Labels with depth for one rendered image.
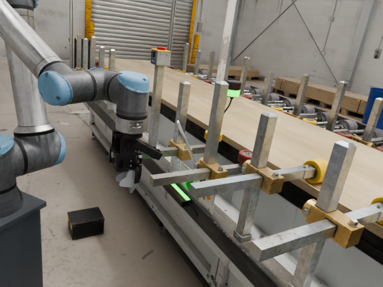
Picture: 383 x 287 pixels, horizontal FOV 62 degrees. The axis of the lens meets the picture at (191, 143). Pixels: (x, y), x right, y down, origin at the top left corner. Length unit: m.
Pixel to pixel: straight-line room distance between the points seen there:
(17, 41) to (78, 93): 0.24
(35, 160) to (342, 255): 1.13
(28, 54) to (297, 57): 9.03
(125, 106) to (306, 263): 0.64
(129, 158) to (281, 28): 9.42
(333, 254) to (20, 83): 1.24
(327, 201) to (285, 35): 9.34
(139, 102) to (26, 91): 0.57
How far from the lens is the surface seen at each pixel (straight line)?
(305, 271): 0.94
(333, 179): 0.81
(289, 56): 9.90
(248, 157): 1.23
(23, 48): 1.03
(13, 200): 1.38
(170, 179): 1.09
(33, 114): 1.37
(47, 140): 1.37
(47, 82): 0.91
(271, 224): 1.31
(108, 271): 1.98
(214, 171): 1.15
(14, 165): 1.33
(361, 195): 1.19
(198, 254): 1.87
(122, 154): 0.96
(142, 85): 0.90
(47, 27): 8.72
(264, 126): 0.94
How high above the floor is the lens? 1.35
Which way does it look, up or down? 20 degrees down
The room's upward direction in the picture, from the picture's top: 8 degrees clockwise
